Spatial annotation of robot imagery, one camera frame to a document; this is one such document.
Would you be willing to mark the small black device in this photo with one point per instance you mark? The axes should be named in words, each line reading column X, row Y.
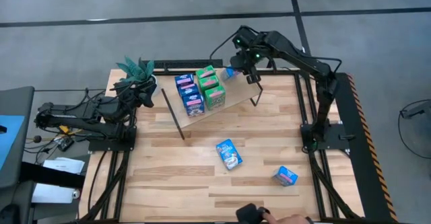
column 65, row 144

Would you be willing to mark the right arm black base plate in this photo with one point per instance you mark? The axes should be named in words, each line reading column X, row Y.
column 336, row 140

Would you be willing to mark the blue sheet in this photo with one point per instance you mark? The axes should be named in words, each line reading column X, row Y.
column 10, row 133

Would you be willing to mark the green Apple Jacks box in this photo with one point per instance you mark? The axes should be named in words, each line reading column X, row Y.
column 208, row 82
column 205, row 72
column 215, row 98

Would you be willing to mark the black bar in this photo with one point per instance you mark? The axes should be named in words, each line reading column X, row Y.
column 50, row 177

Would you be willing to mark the black metal table frame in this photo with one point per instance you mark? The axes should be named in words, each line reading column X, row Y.
column 297, row 89

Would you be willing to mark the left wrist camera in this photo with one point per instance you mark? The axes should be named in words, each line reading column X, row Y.
column 123, row 86

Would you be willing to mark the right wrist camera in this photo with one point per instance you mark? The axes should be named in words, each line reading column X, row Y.
column 253, row 79

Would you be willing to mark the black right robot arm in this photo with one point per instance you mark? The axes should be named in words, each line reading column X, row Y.
column 303, row 62

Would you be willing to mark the white plant pot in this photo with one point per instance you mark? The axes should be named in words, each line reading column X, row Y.
column 155, row 82

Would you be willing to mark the dark blue Frosted Flakes box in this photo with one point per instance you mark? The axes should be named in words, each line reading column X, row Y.
column 184, row 80
column 194, row 105
column 188, row 90

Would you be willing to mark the white papers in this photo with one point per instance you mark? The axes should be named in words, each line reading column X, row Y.
column 64, row 165

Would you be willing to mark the wooden shelf with black legs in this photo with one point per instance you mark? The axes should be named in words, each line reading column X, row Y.
column 239, row 93

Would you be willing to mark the small white round object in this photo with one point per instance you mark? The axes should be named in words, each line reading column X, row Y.
column 76, row 194

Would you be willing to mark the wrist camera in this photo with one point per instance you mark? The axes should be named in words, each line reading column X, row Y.
column 253, row 79
column 123, row 86

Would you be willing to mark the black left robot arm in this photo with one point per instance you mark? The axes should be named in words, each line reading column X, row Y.
column 67, row 116

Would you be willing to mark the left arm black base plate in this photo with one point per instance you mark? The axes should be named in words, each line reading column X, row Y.
column 101, row 146

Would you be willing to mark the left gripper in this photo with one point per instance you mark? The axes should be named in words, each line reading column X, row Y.
column 128, row 94

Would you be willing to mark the black handheld device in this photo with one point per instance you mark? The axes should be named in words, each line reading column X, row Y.
column 249, row 214

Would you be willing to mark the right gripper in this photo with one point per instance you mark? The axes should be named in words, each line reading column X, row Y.
column 242, row 64

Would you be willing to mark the person's hand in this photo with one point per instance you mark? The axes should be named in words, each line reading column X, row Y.
column 286, row 219

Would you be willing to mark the light blue Rice Krispies box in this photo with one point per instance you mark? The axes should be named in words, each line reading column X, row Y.
column 229, row 73
column 285, row 176
column 229, row 154

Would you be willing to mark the green artificial plant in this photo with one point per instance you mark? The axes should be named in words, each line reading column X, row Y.
column 136, row 71

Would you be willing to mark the black round floor stand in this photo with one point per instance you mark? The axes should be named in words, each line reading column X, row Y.
column 415, row 109

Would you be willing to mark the black ribbed strip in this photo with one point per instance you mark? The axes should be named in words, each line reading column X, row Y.
column 182, row 64

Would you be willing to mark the yellow connector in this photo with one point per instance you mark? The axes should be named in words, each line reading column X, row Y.
column 64, row 129

